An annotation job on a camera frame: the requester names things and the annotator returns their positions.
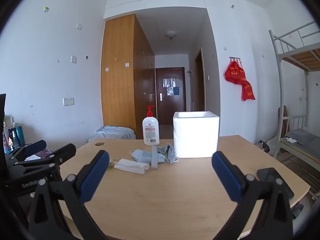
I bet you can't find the white foam box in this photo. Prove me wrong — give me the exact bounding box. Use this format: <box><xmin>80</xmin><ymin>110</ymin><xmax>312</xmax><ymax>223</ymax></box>
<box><xmin>173</xmin><ymin>111</ymin><xmax>220</xmax><ymax>158</ymax></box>

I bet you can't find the black smartphone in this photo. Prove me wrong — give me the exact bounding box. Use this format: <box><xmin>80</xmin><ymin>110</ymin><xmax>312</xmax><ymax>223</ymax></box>
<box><xmin>257</xmin><ymin>167</ymin><xmax>295</xmax><ymax>200</ymax></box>

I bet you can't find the white tissue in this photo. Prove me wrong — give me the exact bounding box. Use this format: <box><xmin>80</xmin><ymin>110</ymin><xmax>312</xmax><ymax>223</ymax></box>
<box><xmin>114</xmin><ymin>158</ymin><xmax>150</xmax><ymax>175</ymax></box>

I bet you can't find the white pump lotion bottle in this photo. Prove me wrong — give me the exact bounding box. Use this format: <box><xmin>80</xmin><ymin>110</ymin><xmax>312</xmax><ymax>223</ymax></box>
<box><xmin>142</xmin><ymin>105</ymin><xmax>160</xmax><ymax>146</ymax></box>

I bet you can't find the light blue bedding pile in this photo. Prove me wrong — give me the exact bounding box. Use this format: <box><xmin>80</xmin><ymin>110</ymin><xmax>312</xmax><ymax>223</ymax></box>
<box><xmin>88</xmin><ymin>126</ymin><xmax>137</xmax><ymax>142</ymax></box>

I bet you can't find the wooden wardrobe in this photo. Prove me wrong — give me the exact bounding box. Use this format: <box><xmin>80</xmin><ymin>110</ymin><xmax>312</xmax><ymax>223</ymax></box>
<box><xmin>101</xmin><ymin>14</ymin><xmax>156</xmax><ymax>140</ymax></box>

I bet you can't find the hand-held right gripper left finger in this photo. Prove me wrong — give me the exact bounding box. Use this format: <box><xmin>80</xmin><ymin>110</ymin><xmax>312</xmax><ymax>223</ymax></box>
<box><xmin>29</xmin><ymin>149</ymin><xmax>110</xmax><ymax>240</ymax></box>

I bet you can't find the red cloth bag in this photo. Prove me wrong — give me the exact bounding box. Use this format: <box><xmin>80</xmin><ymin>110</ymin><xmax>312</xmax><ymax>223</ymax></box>
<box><xmin>241</xmin><ymin>80</ymin><xmax>256</xmax><ymax>101</ymax></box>
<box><xmin>224</xmin><ymin>60</ymin><xmax>239</xmax><ymax>83</ymax></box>
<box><xmin>236</xmin><ymin>65</ymin><xmax>247</xmax><ymax>83</ymax></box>

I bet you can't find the metal bunk bed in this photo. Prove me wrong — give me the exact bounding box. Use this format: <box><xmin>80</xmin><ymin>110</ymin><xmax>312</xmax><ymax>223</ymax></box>
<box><xmin>269</xmin><ymin>21</ymin><xmax>320</xmax><ymax>205</ymax></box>

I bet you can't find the brown side door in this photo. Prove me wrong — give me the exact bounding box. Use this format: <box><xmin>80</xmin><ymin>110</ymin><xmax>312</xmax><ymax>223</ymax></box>
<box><xmin>195</xmin><ymin>48</ymin><xmax>206</xmax><ymax>112</ymax></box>

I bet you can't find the black bag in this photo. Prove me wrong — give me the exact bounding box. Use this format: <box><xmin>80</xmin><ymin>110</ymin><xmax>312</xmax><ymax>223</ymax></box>
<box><xmin>257</xmin><ymin>140</ymin><xmax>271</xmax><ymax>153</ymax></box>

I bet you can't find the grey blanket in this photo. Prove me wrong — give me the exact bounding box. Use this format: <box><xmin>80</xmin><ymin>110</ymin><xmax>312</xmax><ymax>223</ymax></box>
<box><xmin>285</xmin><ymin>129</ymin><xmax>318</xmax><ymax>145</ymax></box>

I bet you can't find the dark brown entrance door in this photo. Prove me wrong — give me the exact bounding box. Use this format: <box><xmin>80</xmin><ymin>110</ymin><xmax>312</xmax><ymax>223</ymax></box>
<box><xmin>155</xmin><ymin>67</ymin><xmax>187</xmax><ymax>127</ymax></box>

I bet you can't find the translucent white silicone strip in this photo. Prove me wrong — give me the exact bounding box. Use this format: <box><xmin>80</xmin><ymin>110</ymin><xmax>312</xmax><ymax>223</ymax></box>
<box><xmin>151</xmin><ymin>145</ymin><xmax>159</xmax><ymax>169</ymax></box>

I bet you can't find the grey slipper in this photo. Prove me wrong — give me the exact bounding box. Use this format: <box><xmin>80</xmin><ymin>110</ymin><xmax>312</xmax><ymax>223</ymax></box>
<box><xmin>291</xmin><ymin>204</ymin><xmax>304</xmax><ymax>218</ymax></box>

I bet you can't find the leaning wooden board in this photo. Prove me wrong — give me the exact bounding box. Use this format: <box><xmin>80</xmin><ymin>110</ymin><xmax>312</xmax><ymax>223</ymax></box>
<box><xmin>278</xmin><ymin>106</ymin><xmax>290</xmax><ymax>140</ymax></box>

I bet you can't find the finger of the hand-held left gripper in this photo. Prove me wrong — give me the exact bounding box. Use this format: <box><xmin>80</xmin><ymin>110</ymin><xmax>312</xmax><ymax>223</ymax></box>
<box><xmin>14</xmin><ymin>144</ymin><xmax>77</xmax><ymax>178</ymax></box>
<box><xmin>5</xmin><ymin>140</ymin><xmax>47</xmax><ymax>161</ymax></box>

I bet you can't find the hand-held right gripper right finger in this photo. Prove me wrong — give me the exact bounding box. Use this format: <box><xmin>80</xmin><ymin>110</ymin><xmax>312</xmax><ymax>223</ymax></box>
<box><xmin>211</xmin><ymin>151</ymin><xmax>295</xmax><ymax>240</ymax></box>

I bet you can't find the black monitor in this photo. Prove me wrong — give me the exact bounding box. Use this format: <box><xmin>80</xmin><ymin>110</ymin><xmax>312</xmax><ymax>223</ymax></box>
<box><xmin>0</xmin><ymin>94</ymin><xmax>8</xmax><ymax>180</ymax></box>

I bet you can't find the pale grey-blue face mask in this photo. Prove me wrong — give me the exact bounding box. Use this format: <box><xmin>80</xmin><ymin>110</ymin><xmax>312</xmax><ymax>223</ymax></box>
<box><xmin>157</xmin><ymin>143</ymin><xmax>179</xmax><ymax>164</ymax></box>

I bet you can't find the teal bottle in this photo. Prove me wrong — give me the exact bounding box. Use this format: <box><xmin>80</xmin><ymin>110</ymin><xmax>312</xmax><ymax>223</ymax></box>
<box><xmin>14</xmin><ymin>126</ymin><xmax>23</xmax><ymax>147</ymax></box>

